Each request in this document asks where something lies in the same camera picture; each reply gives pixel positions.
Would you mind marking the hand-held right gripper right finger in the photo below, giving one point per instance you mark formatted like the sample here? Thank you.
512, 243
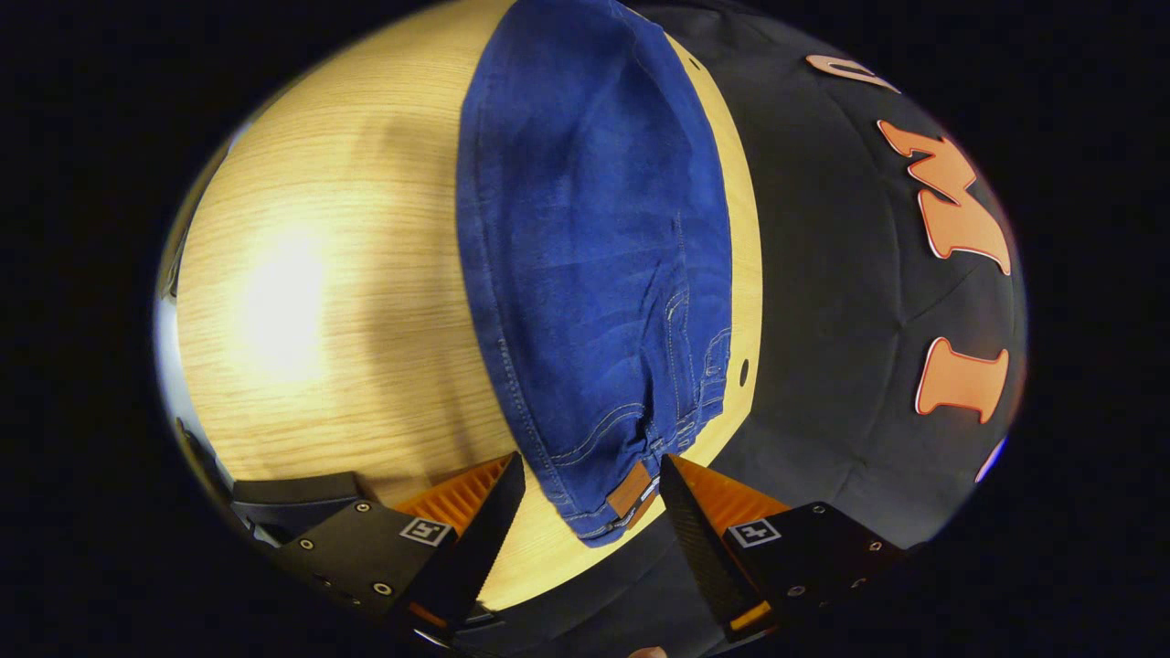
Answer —
704, 548

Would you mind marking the blue denim jeans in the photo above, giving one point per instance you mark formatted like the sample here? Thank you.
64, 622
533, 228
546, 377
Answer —
585, 228

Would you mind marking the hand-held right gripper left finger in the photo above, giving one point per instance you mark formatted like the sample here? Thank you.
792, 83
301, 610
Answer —
484, 548

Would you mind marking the black backdrop cloth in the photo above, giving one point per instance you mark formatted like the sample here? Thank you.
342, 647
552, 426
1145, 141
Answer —
823, 320

